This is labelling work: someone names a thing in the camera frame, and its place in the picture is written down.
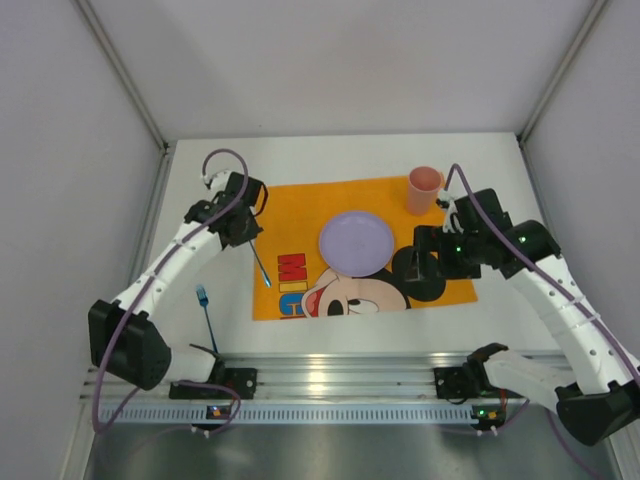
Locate orange cartoon mouse placemat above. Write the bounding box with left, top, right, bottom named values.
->
left=253, top=177, right=477, bottom=321

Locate blue metal spoon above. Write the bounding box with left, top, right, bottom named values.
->
left=249, top=241, right=272, bottom=288

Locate purple plastic plate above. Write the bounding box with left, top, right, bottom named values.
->
left=318, top=210, right=395, bottom=278

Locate pink plastic cup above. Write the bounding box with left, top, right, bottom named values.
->
left=406, top=166, right=443, bottom=216

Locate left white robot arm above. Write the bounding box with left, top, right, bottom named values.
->
left=88, top=170, right=268, bottom=391

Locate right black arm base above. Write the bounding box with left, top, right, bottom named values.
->
left=433, top=343, right=508, bottom=405

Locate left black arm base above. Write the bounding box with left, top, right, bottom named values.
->
left=162, top=344, right=257, bottom=400

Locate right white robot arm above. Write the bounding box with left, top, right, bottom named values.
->
left=401, top=189, right=639, bottom=446

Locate blue metal fork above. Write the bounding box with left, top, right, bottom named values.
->
left=195, top=285, right=218, bottom=353

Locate aluminium mounting rail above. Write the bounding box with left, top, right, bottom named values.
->
left=80, top=352, right=467, bottom=404

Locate perforated cable tray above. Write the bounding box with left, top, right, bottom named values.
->
left=99, top=402, right=515, bottom=428

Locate left aluminium frame post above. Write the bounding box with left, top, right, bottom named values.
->
left=74, top=0, right=174, bottom=151

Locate aluminium frame post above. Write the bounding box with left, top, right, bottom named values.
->
left=516, top=0, right=611, bottom=145
left=74, top=0, right=174, bottom=151

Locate right aluminium frame post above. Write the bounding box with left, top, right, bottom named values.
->
left=516, top=0, right=611, bottom=145

